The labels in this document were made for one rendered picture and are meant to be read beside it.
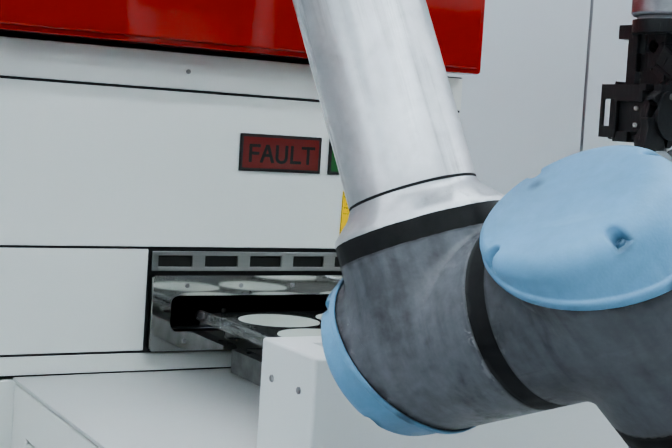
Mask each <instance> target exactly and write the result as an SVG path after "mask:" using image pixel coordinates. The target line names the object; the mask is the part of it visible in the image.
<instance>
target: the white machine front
mask: <svg viewBox="0 0 672 448"><path fill-rule="evenodd" d="M244 136H250V137H267V138H284V139H301V140H318V141H319V157H318V171H311V170H289V169H266V168H244V167H242V160H243V144H244ZM331 161H332V145H331V141H330V138H329V134H328V130H327V127H326V123H325V119H324V116H323V112H322V108H321V104H320V101H319V97H318V93H317V90H316V86H315V82H314V79H313V75H312V71H311V67H310V64H309V63H298V62H288V61H277V60H266V59H255V58H244V57H234V56H223V55H212V54H201V53H191V52H180V51H169V50H158V49H147V48H137V47H126V46H115V45H104V44H93V43H83V42H72V41H61V40H50V39H40V38H29V37H18V36H7V35H0V377H13V376H38V375H62V374H86V373H111V372H135V371H159V370H184V369H208V368H231V355H232V349H225V350H195V351H165V352H151V351H149V350H147V349H146V348H145V343H146V325H147V307H148V290H149V276H150V275H151V274H342V272H341V271H151V266H152V251H217V252H332V253H336V249H335V242H336V240H337V238H338V237H339V232H340V220H341V208H342V195H343V191H344V190H343V186H342V182H341V178H340V175H339V172H333V171H331Z"/></svg>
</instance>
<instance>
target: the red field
mask: <svg viewBox="0 0 672 448"><path fill-rule="evenodd" d="M318 157H319V141H318V140H301V139H284V138H267V137H250V136H244V144H243V160H242V167H244V168H266V169H289V170H311V171H318Z"/></svg>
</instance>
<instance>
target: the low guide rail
mask: <svg viewBox="0 0 672 448"><path fill-rule="evenodd" d="M261 369H262V356H261V355H259V354H256V353H254V352H252V351H249V350H247V349H232V355H231V373H233V374H235V375H237V376H239V377H242V378H244V379H246V380H248V381H250V382H252V383H254V384H256V385H258V386H260V385H261Z"/></svg>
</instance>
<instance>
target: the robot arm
mask: <svg viewBox="0 0 672 448"><path fill-rule="evenodd" d="M292 1H293V5H294V8H295V12H296V16H297V19H298V23H299V27H300V30H301V34H302V38H303V42H304V45H305V49H306V53H307V56H308V60H309V64H310V67H311V71H312V75H313V79H314V82H315V86H316V90H317V93H318V97H319V101H320V104H321V108H322V112H323V116H324V119H325V123H326V127H327V130H328V134H329V138H330V141H331V145H332V149H333V153H334V156H335V160H336V164H337V167H338V171H339V175H340V178H341V182H342V186H343V190H344V193H345V197H346V201H347V204H348V208H349V212H350V213H349V217H348V221H347V223H346V225H345V226H344V228H343V230H342V232H341V233H340V235H339V237H338V238H337V240H336V242H335V249H336V253H337V257H338V261H339V264H340V268H341V272H342V276H343V278H342V279H341V280H340V281H339V282H338V283H337V285H336V286H335V288H334V289H333V290H332V291H331V293H330V294H329V296H328V298H327V300H326V303H325V305H326V307H327V309H328V310H327V311H326V312H324V313H323V314H322V318H321V338H322V345H323V350H324V354H325V358H326V361H327V364H328V367H329V369H330V371H331V374H332V376H333V378H334V380H335V382H336V383H337V385H338V387H339V388H340V390H341V391H342V393H343V394H344V396H345V397H346V398H347V400H348V401H349V402H350V403H351V404H352V405H353V407H354V408H355V409H356V410H357V411H358V412H360V413H361V414H362V415H363V416H365V417H368V418H370V419H371V420H372V421H374V422H375V423H376V424H377V425H378V426H379V427H381V428H383V429H385V430H387V431H390V432H393V433H396V434H400V435H406V436H423V435H429V434H436V433H439V434H457V433H461V432H465V431H467V430H470V429H472V428H474V427H476V426H478V425H483V424H487V423H492V422H496V421H501V420H505V419H510V418H514V417H519V416H523V415H528V414H532V413H537V412H542V411H546V410H551V409H555V408H559V407H564V406H568V405H573V404H578V403H582V402H591V403H594V404H595V405H596V406H597V407H598V408H599V409H600V411H601V412H602V413H603V415H604V416H605V417H606V418H607V420H608V421H609V422H610V424H611V425H612V426H613V427H614V428H615V430H616V431H617V432H618V434H619V435H620V436H621V437H622V439H623V440H624V441H625V443H626V444H627V445H628V447H629V448H672V149H671V150H670V151H669V152H668V153H667V152H666V151H664V150H665V148H671V147H672V0H632V10H631V14H632V15H633V17H636V18H637V19H634V20H632V25H620V27H619V39H621V40H629V43H628V56H627V70H626V82H619V81H615V84H602V91H601V104H600V118H599V131H598V137H608V139H612V141H618V142H634V146H629V145H613V146H604V147H598V148H593V149H589V150H585V151H582V152H578V153H575V154H572V155H570V156H567V157H564V158H562V159H560V160H557V161H555V162H553V163H551V164H549V165H547V166H545V167H543V168H542V169H541V173H540V174H539V175H538V176H536V177H534V178H526V179H524V180H523V181H521V182H520V183H519V184H517V185H516V186H515V187H513V188H512V189H511V190H510V191H509V192H508V193H507V194H505V195H503V194H501V193H499V192H498V191H496V190H494V189H492V188H490V187H489V186H487V185H485V184H483V183H481V182H480V181H479V179H478V178H477V177H476V173H475V170H474V166H473V163H472V160H471V156H470V153H469V149H468V146H467V142H466V139H465V135H464V132H463V128H462V125H461V121H460V118H459V114H458V111H457V107H456V104H455V100H454V97H453V94H452V90H451V87H450V83H449V80H448V76H447V73H446V69H445V66H444V62H443V59H442V55H441V52H440V48H439V45H438V41H437V38H436V35H435V31H434V28H433V24H432V21H431V17H430V14H429V10H428V7H427V3H426V0H292ZM606 99H611V100H610V114H609V126H604V115H605V101H606Z"/></svg>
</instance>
